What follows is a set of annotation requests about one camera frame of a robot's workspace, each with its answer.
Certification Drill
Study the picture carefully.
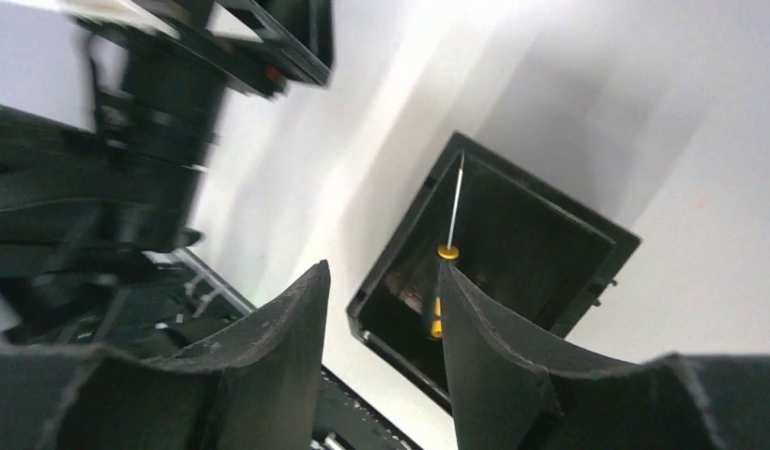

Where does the black yellow screwdriver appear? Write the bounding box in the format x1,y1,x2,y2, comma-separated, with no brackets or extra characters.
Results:
427,151,465,339

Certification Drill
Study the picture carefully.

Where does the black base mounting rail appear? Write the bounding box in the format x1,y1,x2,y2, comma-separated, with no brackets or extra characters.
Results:
309,367,421,450

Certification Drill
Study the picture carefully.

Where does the black plastic bin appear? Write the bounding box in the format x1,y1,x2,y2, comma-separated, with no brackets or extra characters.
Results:
346,132,642,409

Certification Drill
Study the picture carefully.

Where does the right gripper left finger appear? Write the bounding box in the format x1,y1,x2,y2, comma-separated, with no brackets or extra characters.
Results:
0,261,331,449

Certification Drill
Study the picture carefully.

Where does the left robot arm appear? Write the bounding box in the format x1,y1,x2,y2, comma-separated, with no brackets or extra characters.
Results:
0,1,335,345

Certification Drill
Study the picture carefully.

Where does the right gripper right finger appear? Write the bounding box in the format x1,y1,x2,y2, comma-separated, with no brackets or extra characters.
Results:
440,265,770,449

